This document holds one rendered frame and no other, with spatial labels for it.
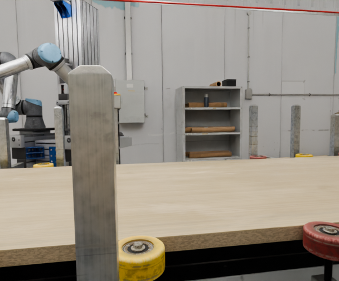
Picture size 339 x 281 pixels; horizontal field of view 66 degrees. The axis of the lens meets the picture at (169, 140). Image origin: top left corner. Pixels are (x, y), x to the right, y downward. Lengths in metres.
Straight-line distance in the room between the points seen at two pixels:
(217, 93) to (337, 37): 2.36
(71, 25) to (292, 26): 3.72
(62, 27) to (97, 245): 2.23
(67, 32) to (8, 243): 2.00
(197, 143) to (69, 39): 2.58
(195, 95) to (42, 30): 2.37
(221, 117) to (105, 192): 4.09
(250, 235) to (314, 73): 4.80
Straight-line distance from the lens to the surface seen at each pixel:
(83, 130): 0.23
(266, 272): 0.59
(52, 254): 0.48
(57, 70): 1.77
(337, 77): 5.49
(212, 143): 4.26
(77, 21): 2.32
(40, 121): 2.28
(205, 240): 0.48
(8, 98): 1.92
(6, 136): 1.44
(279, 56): 4.87
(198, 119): 4.16
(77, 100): 0.23
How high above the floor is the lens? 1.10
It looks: 5 degrees down
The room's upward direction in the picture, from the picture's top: 1 degrees counter-clockwise
